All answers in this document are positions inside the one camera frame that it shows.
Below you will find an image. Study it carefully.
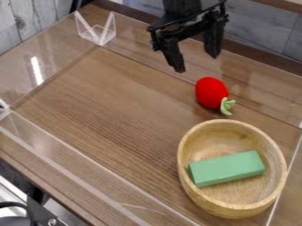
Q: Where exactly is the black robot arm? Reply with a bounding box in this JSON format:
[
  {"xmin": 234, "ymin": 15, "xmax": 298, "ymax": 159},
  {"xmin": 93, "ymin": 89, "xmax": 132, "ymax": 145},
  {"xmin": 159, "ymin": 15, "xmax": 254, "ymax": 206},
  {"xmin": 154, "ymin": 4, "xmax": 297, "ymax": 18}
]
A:
[{"xmin": 146, "ymin": 0, "xmax": 228, "ymax": 73}]

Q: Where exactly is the light wooden bowl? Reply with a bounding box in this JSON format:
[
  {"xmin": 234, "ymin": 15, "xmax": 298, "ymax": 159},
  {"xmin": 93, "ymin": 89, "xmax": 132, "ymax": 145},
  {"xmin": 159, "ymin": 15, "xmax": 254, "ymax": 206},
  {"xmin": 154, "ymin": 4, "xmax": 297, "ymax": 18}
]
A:
[{"xmin": 176, "ymin": 119, "xmax": 287, "ymax": 219}]

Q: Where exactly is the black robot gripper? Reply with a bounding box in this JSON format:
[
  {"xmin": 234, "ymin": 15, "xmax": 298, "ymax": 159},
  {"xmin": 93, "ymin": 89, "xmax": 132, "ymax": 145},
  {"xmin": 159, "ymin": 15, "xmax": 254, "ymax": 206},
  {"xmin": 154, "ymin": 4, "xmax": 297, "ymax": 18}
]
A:
[{"xmin": 147, "ymin": 0, "xmax": 228, "ymax": 73}]

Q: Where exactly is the black metal stand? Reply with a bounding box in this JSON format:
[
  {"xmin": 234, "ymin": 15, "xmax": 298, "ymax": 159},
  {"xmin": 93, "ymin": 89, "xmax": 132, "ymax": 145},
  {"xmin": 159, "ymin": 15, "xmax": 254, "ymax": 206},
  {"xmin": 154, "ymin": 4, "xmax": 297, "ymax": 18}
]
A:
[{"xmin": 0, "ymin": 162, "xmax": 69, "ymax": 226}]

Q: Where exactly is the clear acrylic enclosure wall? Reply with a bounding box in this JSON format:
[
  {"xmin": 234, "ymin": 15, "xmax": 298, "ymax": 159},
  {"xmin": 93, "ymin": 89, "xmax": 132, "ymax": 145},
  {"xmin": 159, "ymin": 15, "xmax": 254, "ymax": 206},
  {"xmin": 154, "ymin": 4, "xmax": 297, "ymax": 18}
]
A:
[{"xmin": 0, "ymin": 6, "xmax": 302, "ymax": 226}]

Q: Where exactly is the red knitted strawberry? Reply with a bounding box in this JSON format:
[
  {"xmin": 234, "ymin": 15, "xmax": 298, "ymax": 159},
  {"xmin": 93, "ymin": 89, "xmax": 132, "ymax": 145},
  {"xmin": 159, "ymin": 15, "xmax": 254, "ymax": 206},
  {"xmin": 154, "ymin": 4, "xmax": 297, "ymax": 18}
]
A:
[{"xmin": 195, "ymin": 77, "xmax": 236, "ymax": 116}]

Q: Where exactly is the green rectangular block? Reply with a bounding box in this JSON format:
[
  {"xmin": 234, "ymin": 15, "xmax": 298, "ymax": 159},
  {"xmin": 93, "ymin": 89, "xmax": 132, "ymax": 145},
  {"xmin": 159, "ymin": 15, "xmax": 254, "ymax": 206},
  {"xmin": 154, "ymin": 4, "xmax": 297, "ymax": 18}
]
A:
[{"xmin": 187, "ymin": 150, "xmax": 266, "ymax": 187}]

